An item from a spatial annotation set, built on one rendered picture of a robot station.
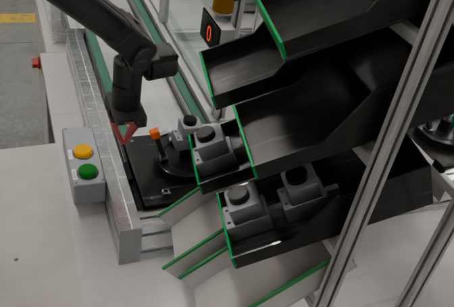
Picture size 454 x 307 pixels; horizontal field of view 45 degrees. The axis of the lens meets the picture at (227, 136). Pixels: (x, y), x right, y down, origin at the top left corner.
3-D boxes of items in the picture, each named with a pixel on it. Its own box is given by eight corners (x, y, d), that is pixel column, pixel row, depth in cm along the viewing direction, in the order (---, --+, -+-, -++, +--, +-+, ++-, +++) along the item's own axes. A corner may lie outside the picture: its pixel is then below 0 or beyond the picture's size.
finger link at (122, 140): (134, 128, 121) (136, 93, 115) (142, 148, 116) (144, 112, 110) (103, 132, 118) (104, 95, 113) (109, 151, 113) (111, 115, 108)
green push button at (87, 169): (79, 182, 117) (79, 176, 116) (77, 170, 120) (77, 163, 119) (98, 180, 118) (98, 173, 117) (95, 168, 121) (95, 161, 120)
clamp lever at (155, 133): (160, 159, 120) (150, 135, 115) (157, 154, 122) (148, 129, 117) (175, 153, 121) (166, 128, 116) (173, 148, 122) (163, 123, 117)
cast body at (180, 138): (175, 151, 119) (178, 125, 115) (170, 139, 122) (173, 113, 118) (211, 147, 122) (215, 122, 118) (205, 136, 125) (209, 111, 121)
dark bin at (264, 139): (256, 181, 65) (240, 135, 60) (236, 118, 75) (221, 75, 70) (484, 104, 63) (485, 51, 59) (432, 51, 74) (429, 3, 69)
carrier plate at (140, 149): (144, 213, 113) (144, 205, 112) (121, 143, 130) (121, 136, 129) (249, 198, 121) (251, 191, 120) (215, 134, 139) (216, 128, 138)
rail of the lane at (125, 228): (118, 265, 112) (119, 228, 106) (66, 56, 177) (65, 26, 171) (144, 260, 114) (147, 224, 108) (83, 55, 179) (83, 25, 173)
